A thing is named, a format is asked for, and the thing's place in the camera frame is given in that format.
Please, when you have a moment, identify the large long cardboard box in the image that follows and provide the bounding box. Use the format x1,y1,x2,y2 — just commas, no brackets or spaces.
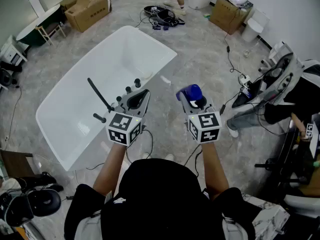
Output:
59,0,113,33

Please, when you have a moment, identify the person's left forearm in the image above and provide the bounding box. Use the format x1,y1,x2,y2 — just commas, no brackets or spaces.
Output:
92,140,132,197

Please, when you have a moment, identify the wooden chair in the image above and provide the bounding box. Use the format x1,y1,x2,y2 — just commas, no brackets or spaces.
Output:
35,21,67,46

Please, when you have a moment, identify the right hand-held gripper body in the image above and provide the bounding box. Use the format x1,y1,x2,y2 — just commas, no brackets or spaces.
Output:
185,105,223,144

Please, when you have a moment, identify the square cardboard box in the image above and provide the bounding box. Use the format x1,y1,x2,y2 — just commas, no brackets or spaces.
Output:
209,0,252,36

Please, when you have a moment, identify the white power strip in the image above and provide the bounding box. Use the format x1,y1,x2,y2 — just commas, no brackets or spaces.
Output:
238,73,251,85

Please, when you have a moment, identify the marble top table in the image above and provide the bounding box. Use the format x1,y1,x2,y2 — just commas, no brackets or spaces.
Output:
239,193,291,240

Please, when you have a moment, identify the black hand shower handle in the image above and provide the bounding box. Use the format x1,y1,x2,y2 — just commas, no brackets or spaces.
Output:
92,113,107,124

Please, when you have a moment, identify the white bathtub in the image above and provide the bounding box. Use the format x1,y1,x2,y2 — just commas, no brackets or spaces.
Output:
35,25,178,172

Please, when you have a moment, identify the white cabinet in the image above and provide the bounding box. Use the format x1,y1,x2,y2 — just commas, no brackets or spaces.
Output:
0,35,28,67

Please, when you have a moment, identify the round dark green table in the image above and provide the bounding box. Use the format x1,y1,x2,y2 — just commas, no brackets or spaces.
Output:
16,3,67,47

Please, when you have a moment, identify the black curved faucet spout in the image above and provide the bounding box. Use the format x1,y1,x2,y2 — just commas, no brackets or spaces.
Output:
87,77,115,114

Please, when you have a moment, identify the person's black shirt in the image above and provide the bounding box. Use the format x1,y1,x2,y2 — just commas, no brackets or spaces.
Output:
63,183,262,240

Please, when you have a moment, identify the black padded equipment case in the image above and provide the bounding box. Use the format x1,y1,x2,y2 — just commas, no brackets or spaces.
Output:
0,188,62,227

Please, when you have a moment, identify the blue bottle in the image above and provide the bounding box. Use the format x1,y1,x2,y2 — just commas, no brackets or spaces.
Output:
175,83,205,109

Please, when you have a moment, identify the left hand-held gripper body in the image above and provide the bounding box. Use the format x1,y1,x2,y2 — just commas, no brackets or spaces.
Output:
105,101,147,147

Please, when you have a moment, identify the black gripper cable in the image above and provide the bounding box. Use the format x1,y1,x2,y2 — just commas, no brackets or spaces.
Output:
183,143,204,178
124,128,155,165

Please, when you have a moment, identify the dark wooden stool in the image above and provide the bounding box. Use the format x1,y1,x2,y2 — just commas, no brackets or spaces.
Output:
0,150,36,178

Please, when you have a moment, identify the person's right forearm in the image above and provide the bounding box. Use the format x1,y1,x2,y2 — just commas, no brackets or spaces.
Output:
199,140,230,201

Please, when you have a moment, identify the white cylindrical bin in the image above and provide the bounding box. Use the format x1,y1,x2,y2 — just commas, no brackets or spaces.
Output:
241,8,271,43

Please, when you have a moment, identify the black open carrying case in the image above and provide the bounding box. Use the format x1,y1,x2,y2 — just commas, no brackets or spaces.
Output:
143,5,186,27

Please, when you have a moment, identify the white office chair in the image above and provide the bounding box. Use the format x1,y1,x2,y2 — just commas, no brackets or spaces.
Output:
258,41,293,74

